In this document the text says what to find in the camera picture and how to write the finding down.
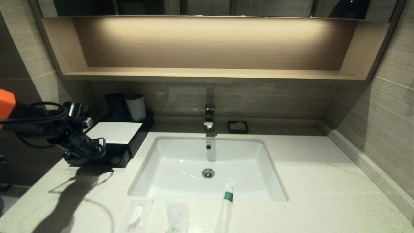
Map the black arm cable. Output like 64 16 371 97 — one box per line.
0 102 69 149

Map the mirror cabinet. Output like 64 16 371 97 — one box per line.
37 0 398 19

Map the grey cup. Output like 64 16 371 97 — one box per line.
125 94 147 122

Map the white sink basin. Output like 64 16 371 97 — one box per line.
128 136 288 202

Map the clear packet with green item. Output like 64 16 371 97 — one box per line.
165 201 190 233

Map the long packet with green band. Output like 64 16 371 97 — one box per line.
213 178 236 233

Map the black amenity tray with drawer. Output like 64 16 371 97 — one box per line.
85 111 155 159

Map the black soap dish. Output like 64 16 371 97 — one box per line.
228 121 249 134

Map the black cup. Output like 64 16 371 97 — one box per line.
106 93 127 122

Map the chrome faucet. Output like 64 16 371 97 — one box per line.
204 104 216 131

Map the wooden wall shelf niche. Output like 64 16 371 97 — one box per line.
31 16 405 84

